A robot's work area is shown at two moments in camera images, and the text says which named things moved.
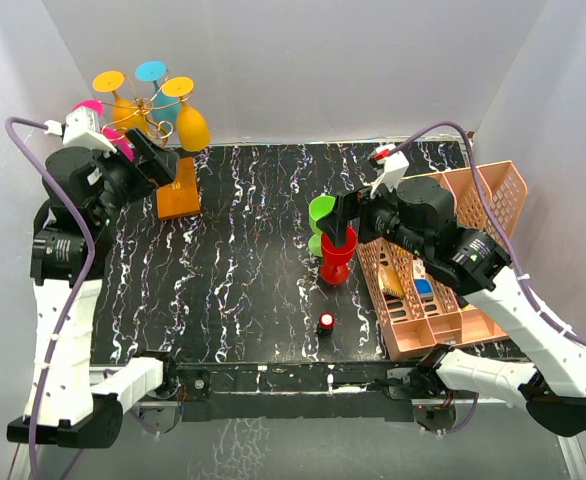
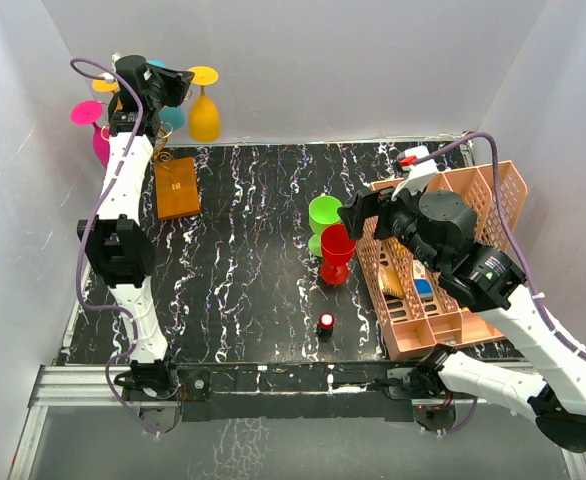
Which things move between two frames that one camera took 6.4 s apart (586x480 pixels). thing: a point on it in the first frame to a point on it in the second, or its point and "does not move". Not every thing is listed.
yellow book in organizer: x=390 y=281 does not move
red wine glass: x=335 y=270 does not move
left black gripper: x=164 y=160 to x=178 y=82
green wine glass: x=319 y=207 does not move
